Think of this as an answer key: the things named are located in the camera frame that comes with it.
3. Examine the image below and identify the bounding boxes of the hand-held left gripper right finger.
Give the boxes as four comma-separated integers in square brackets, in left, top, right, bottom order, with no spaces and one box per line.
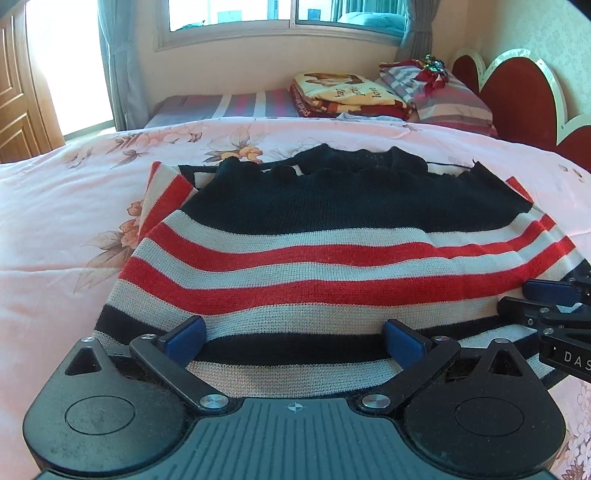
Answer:
[355,318,527,413]

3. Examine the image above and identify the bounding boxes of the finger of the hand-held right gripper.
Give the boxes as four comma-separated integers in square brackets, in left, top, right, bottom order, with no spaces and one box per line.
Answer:
[498,298,591,329]
[523,258,591,306]

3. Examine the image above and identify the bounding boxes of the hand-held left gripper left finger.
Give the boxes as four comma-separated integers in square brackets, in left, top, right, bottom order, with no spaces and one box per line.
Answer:
[64,316,230,413]

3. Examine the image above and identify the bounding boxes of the striped knit sweater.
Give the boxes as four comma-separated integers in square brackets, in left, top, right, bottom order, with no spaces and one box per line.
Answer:
[92,144,591,400]

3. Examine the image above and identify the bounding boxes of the pink floral bed sheet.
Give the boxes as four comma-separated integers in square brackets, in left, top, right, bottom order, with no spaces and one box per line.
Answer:
[0,115,591,480]

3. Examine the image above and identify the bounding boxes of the red heart-shaped headboard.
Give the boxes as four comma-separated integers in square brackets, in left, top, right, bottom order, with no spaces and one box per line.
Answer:
[450,46,591,175]

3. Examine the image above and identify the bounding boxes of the striped pillow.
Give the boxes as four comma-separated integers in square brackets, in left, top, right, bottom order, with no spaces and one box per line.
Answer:
[416,74,498,137]

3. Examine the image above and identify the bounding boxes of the light blue cloth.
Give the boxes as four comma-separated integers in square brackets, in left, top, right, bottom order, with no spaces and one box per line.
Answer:
[335,113,408,123]

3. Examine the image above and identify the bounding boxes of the grey red striped mattress sheet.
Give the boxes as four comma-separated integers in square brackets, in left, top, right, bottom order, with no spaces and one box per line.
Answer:
[144,89,302,130]

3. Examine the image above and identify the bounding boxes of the multicoloured small cloth bundle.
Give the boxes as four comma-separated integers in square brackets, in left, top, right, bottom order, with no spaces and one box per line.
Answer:
[418,55,450,89]

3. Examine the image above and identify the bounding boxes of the folded striped cloth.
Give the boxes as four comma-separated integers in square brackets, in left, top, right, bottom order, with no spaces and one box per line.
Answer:
[379,62,445,110]

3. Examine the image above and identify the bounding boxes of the folded printed blanket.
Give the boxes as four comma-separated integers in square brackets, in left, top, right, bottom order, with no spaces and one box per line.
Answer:
[290,71,417,122]

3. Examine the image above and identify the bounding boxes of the grey curtain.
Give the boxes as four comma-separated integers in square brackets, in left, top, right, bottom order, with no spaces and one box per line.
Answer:
[97,0,149,132]
[399,0,438,64]

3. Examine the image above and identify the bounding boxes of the brown wooden door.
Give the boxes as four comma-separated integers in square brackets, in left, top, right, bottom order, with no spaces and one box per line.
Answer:
[0,4,65,163]

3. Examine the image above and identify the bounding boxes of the pale blue quilt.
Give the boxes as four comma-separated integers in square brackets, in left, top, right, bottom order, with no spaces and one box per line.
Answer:
[338,11,408,34]

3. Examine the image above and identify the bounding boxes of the sliding glass window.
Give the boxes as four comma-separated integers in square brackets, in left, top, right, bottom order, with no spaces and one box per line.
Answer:
[154,0,411,52]

